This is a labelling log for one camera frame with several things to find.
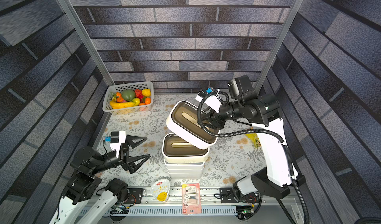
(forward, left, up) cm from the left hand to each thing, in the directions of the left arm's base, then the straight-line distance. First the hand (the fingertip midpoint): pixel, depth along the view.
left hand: (147, 149), depth 55 cm
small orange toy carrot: (+52, +39, -28) cm, 70 cm away
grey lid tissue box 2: (-2, -18, -21) cm, 28 cm away
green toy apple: (+47, +23, -24) cm, 57 cm away
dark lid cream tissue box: (+1, -11, -3) cm, 12 cm away
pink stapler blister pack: (-12, -17, -31) cm, 37 cm away
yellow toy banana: (+43, +39, -25) cm, 63 cm away
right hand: (+12, -21, +7) cm, 25 cm away
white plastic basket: (+42, +43, -26) cm, 65 cm away
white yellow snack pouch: (-9, -3, -24) cm, 26 cm away
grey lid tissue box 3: (-2, -14, -28) cm, 32 cm away
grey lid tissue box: (-3, -8, -10) cm, 13 cm away
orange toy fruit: (+50, +17, -28) cm, 59 cm away
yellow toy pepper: (+58, +19, -27) cm, 67 cm away
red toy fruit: (+58, +25, -27) cm, 68 cm away
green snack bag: (+19, -56, -28) cm, 65 cm away
